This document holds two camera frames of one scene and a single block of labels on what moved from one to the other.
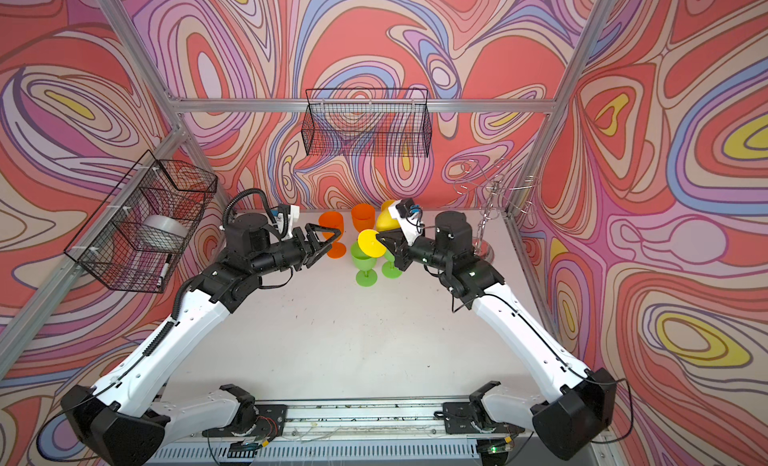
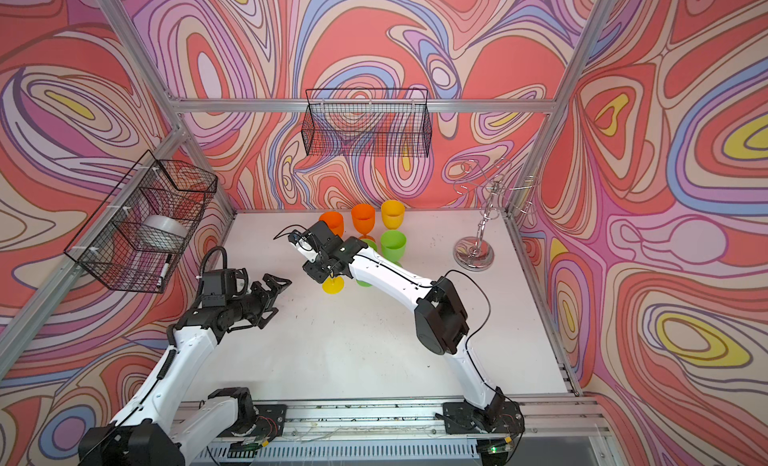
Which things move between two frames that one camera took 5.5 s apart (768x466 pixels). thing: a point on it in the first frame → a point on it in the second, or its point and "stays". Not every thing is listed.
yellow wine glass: x=368 y=239 → x=333 y=285
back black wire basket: x=372 y=122 stays
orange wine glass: x=334 y=219 stays
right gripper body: x=405 y=253 → x=320 y=270
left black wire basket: x=136 y=236 stays
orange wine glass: x=364 y=217 stays
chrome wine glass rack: x=494 y=185 stays
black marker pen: x=164 y=270 stays
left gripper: x=312 y=245 → x=263 y=296
